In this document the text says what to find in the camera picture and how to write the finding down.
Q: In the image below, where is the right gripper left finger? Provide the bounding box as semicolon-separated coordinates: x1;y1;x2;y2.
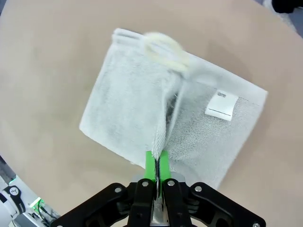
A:
49;150;158;227

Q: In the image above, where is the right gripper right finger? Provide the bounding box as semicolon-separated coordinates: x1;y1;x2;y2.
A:
160;151;267;227

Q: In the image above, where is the gray towel with loop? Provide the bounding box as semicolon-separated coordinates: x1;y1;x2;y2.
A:
79;27;269;190

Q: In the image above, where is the person in black shirt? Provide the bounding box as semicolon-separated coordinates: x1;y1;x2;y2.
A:
272;0;303;14

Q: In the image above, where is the aluminium profile frame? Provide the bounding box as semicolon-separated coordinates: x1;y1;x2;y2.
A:
0;155;17;187

